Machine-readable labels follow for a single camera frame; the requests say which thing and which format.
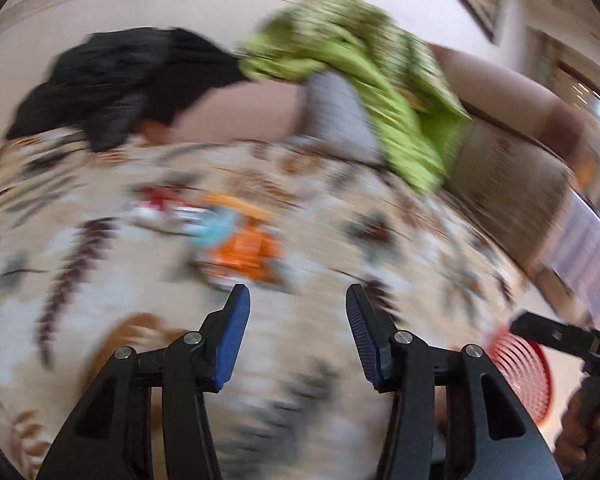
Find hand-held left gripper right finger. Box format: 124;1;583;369
346;284;563;480

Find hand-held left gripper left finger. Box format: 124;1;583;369
37;284;251;480

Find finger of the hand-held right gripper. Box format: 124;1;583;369
509;311;600;361

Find red plastic mesh basket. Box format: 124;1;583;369
485;325;553;423

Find orange foil packet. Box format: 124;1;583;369
197;220;285;286

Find light blue wrapper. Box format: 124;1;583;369
187;207;241;248

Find orange cardboard box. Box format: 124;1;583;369
200;192;275;221

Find red packet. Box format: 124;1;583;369
130;185;201;226

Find person's right hand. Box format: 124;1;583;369
554;387;600;476

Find table with lavender cloth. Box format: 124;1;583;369
545;190;600;311

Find leaf print fleece blanket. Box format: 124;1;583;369
0;127;536;480

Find striped sofa cushion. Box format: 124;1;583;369
445;122;576;271

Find brown fabric sofa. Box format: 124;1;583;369
140;42;581;281

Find grey quilted pillow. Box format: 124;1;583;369
297;67;385;163

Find green framed glass partition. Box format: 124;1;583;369
525;25;600;206

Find green quilt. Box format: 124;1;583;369
240;0;473;196

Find black cloth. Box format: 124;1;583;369
130;27;248;128

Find black puffer jacket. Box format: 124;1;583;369
7;30;151;153

